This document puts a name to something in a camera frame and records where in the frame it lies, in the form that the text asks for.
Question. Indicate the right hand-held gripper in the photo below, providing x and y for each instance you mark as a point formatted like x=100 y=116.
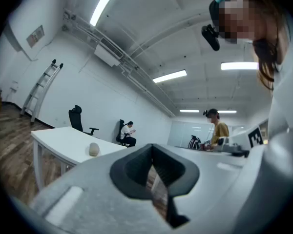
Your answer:
x=255 y=136

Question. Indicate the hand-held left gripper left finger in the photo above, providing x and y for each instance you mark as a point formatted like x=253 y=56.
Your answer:
x=92 y=199

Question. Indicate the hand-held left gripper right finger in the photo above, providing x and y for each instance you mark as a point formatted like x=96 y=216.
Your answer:
x=210 y=191

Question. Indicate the beige oval pad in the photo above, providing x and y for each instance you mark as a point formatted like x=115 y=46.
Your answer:
x=94 y=149

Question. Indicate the long ceiling light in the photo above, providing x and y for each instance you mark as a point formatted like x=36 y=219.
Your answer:
x=169 y=76
x=105 y=4
x=189 y=111
x=227 y=111
x=239 y=65

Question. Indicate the striped black white bag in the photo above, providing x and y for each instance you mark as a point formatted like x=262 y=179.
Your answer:
x=194 y=142

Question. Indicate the person's grey shirt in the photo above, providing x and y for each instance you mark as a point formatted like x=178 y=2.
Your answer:
x=289 y=94

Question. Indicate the white table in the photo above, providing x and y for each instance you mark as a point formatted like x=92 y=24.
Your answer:
x=63 y=142

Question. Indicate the black office chair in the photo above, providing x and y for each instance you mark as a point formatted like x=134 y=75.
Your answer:
x=75 y=119
x=120 y=130

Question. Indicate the white ceiling pipes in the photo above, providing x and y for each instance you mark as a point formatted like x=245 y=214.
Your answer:
x=149 y=91

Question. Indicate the aluminium ladder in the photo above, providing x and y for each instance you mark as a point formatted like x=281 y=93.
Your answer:
x=48 y=90

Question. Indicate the white air conditioner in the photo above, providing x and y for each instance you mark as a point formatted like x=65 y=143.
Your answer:
x=107 y=55

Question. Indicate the black head camera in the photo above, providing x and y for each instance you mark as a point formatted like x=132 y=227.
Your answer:
x=211 y=39

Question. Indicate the wall electrical panel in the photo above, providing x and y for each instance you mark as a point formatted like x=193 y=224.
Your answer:
x=35 y=36

